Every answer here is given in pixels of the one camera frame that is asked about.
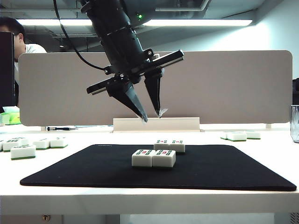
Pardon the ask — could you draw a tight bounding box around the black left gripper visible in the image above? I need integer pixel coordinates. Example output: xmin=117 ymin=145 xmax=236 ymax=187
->
xmin=86 ymin=27 xmax=185 ymax=124

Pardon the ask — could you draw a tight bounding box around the blue white paper sheet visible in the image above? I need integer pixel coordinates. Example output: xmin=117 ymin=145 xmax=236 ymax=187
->
xmin=74 ymin=125 xmax=114 ymax=129

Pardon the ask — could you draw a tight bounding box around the beige desk divider panel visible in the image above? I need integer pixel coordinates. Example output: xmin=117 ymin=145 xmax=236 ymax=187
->
xmin=18 ymin=49 xmax=293 ymax=127

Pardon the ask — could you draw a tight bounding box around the long ceiling light strip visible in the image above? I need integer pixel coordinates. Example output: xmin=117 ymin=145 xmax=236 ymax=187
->
xmin=16 ymin=19 xmax=254 ymax=27

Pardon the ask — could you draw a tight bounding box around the black screwdriver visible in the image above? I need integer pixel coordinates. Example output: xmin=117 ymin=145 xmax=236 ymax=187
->
xmin=47 ymin=126 xmax=78 ymax=131

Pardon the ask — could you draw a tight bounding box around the black rectangular mat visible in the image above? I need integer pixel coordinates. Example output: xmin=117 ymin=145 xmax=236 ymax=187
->
xmin=20 ymin=144 xmax=297 ymax=192

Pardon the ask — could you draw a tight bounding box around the person in white shirt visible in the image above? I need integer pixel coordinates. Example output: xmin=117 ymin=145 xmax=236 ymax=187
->
xmin=0 ymin=16 xmax=48 ymax=63

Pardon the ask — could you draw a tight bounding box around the green tissue box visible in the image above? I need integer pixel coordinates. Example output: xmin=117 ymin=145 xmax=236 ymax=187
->
xmin=0 ymin=106 xmax=21 ymax=126

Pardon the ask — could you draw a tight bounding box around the dark monitor panel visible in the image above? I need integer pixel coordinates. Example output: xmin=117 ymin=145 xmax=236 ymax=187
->
xmin=0 ymin=31 xmax=19 ymax=113

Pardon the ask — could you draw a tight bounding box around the black office chair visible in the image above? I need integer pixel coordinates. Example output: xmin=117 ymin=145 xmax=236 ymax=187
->
xmin=292 ymin=78 xmax=299 ymax=106

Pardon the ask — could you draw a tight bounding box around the clear glass container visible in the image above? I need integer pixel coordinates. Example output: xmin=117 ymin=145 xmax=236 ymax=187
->
xmin=290 ymin=105 xmax=299 ymax=143

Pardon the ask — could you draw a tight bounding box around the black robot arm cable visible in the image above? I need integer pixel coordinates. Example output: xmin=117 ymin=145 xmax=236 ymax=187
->
xmin=53 ymin=0 xmax=106 ymax=71

